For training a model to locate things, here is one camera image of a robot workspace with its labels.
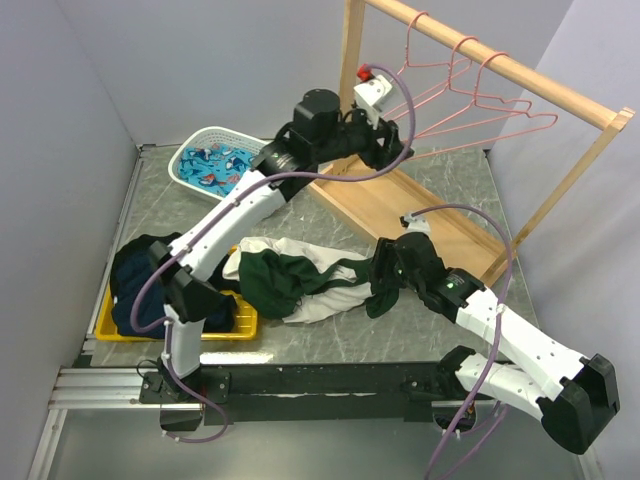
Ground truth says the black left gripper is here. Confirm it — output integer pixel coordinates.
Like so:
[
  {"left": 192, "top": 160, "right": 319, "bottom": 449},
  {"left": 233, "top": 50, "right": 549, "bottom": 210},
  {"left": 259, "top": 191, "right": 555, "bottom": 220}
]
[{"left": 315, "top": 104, "right": 415, "bottom": 175}]

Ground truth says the white and green t-shirt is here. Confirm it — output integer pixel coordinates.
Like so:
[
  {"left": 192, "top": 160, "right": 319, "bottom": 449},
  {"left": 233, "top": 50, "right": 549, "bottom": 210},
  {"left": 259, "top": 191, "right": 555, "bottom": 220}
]
[{"left": 221, "top": 237, "right": 400, "bottom": 323}]

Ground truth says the pink wire hanger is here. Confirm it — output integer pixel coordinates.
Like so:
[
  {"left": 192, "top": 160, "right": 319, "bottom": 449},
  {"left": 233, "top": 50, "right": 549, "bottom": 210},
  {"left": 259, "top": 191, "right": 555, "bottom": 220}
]
[
  {"left": 397, "top": 10, "right": 474, "bottom": 110},
  {"left": 393, "top": 36, "right": 532, "bottom": 140},
  {"left": 407, "top": 51, "right": 560, "bottom": 161}
]

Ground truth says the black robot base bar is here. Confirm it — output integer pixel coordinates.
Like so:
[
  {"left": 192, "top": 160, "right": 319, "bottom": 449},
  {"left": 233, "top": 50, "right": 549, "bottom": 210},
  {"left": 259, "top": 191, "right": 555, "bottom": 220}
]
[{"left": 139, "top": 362, "right": 467, "bottom": 432}]

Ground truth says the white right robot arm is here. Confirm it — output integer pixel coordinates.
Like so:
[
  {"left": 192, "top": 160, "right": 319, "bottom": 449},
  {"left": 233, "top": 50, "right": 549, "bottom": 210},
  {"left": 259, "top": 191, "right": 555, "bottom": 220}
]
[{"left": 369, "top": 231, "right": 620, "bottom": 455}]

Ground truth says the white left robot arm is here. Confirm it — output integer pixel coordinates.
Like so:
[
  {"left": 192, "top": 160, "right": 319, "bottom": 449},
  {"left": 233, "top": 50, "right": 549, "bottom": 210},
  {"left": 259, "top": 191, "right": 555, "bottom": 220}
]
[{"left": 150, "top": 79, "right": 411, "bottom": 402}]

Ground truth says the wooden clothes rack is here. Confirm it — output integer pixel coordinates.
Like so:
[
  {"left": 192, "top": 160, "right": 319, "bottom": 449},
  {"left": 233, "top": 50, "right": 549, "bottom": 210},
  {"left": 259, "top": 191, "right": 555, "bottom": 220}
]
[{"left": 305, "top": 0, "right": 636, "bottom": 281}]

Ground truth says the yellow plastic tray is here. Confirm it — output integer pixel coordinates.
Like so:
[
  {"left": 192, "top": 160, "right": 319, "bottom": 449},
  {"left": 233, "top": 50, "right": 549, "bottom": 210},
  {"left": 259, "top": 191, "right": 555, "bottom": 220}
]
[{"left": 94, "top": 244, "right": 260, "bottom": 343}]

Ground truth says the blue shark print cloth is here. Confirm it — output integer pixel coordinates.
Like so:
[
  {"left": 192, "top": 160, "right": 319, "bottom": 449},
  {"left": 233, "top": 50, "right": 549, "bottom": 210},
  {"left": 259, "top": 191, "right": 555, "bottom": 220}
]
[{"left": 178, "top": 143, "right": 254, "bottom": 197}]

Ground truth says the white perforated plastic basket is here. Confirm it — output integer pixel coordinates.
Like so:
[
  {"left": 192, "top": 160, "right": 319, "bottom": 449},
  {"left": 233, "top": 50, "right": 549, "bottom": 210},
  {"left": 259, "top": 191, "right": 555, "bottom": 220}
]
[{"left": 167, "top": 126, "right": 267, "bottom": 203}]

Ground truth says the dark navy clothes pile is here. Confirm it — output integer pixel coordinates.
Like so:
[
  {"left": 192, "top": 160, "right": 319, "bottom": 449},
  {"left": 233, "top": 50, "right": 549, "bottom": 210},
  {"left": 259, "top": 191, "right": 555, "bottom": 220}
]
[{"left": 109, "top": 232, "right": 240, "bottom": 340}]

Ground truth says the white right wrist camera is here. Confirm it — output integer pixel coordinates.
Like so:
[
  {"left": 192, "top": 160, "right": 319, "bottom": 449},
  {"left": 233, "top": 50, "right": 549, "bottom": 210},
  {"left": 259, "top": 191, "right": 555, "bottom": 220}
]
[{"left": 399, "top": 212, "right": 431, "bottom": 236}]

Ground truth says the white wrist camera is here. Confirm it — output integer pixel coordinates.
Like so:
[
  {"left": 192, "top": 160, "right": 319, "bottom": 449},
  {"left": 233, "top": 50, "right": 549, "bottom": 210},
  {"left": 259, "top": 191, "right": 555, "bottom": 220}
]
[
  {"left": 353, "top": 64, "right": 393, "bottom": 129},
  {"left": 399, "top": 212, "right": 431, "bottom": 236}
]

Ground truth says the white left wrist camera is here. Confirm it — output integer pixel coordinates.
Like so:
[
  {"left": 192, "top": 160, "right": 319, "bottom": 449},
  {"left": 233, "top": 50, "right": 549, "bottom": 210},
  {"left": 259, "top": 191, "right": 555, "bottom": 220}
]
[{"left": 353, "top": 64, "right": 393, "bottom": 129}]

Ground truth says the aluminium rail frame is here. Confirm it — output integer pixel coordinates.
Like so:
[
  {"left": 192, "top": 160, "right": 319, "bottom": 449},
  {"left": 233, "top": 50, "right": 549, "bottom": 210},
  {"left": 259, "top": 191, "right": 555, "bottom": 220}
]
[{"left": 28, "top": 145, "right": 604, "bottom": 479}]

